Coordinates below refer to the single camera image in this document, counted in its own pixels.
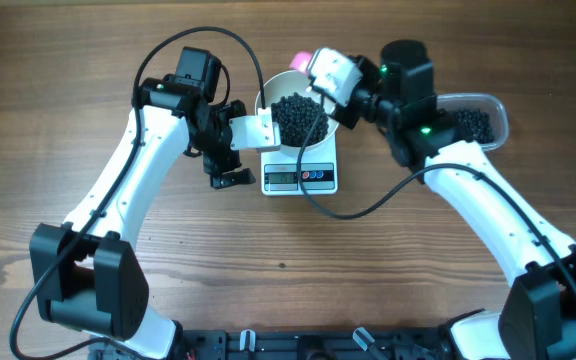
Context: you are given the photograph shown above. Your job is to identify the pink scoop with blue handle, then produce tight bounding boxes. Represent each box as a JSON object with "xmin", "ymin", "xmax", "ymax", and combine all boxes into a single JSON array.
[{"xmin": 289, "ymin": 51, "xmax": 313, "ymax": 74}]

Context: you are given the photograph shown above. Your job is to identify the white digital kitchen scale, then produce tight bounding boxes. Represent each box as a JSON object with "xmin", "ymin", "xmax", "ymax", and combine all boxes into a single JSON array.
[{"xmin": 261, "ymin": 134, "xmax": 338, "ymax": 196}]

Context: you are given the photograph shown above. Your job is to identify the black beans in bowl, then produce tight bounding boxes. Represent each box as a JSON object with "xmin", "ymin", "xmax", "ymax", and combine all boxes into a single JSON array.
[{"xmin": 271, "ymin": 93, "xmax": 328, "ymax": 147}]

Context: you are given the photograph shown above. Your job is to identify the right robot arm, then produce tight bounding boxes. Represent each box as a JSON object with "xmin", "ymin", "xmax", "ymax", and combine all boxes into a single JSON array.
[{"xmin": 310, "ymin": 40, "xmax": 576, "ymax": 359}]

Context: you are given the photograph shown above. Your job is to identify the white bowl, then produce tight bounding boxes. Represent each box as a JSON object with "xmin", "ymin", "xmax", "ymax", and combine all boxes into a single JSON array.
[{"xmin": 255, "ymin": 70, "xmax": 339, "ymax": 140}]

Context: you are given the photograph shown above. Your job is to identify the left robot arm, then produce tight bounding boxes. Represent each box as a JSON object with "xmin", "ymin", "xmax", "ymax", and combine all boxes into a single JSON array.
[{"xmin": 30, "ymin": 75, "xmax": 280, "ymax": 359}]

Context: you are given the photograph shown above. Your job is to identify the clear plastic container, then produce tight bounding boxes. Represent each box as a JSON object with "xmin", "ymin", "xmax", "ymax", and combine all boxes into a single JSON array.
[{"xmin": 437, "ymin": 93, "xmax": 509, "ymax": 152}]

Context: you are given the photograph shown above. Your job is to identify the black mounting rail base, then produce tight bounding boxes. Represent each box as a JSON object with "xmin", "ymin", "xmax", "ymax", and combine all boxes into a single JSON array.
[{"xmin": 87, "ymin": 327, "xmax": 534, "ymax": 360}]

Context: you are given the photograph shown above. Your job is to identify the black beans pile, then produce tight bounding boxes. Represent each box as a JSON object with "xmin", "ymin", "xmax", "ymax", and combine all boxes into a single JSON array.
[{"xmin": 443, "ymin": 108, "xmax": 495, "ymax": 144}]

